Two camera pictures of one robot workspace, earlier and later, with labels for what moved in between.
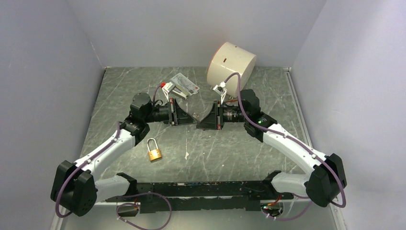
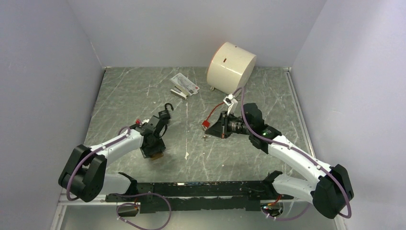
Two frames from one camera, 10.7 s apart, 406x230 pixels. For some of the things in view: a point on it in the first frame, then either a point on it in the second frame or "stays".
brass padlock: [155, 154] stays
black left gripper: [179, 117] → [159, 146]
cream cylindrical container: [227, 59] stays
